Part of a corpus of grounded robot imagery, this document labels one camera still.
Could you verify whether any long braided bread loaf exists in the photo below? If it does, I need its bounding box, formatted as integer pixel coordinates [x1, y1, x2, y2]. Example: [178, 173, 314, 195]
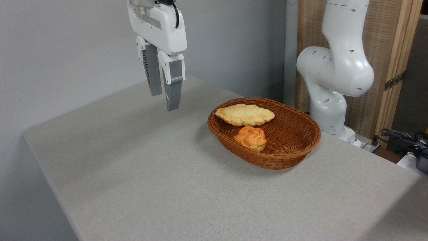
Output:
[215, 103, 276, 127]

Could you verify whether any round orange bread bun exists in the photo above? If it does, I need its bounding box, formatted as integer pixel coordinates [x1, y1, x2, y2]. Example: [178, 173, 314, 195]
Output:
[233, 126, 268, 153]

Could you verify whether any wooden bamboo folding screen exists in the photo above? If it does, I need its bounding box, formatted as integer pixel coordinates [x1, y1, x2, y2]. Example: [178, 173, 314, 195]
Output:
[295, 0, 424, 148]

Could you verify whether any metal screen hinge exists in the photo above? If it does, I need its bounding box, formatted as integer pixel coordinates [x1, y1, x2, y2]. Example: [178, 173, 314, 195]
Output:
[384, 71, 406, 91]

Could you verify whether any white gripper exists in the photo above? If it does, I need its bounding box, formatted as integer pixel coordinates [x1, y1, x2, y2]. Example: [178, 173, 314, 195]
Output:
[127, 0, 187, 112]

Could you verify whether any white power strip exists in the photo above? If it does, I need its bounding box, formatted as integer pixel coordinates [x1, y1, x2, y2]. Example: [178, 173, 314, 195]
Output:
[354, 138, 381, 153]

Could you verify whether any brown wicker basket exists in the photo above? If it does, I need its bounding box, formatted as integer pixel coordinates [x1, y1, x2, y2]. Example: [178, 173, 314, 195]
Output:
[207, 97, 321, 170]

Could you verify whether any black cable bundle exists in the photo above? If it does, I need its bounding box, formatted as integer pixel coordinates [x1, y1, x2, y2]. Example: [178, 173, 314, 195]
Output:
[380, 128, 428, 158]

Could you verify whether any dark grey box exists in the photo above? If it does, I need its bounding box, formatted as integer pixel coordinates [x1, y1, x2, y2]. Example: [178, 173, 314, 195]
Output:
[416, 153, 428, 174]

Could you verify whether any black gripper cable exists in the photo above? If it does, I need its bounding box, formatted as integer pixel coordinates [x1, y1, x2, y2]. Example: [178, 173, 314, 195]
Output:
[157, 0, 180, 29]

